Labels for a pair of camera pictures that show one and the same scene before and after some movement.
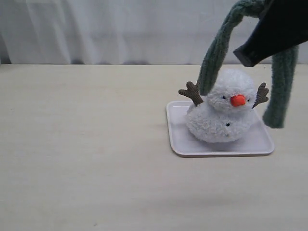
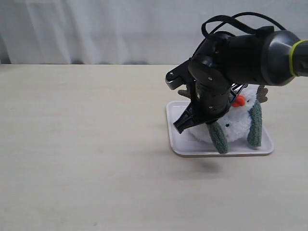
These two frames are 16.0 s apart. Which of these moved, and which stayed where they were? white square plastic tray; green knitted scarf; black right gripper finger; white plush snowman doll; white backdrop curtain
Moved: green knitted scarf; black right gripper finger
Stayed: white plush snowman doll; white square plastic tray; white backdrop curtain
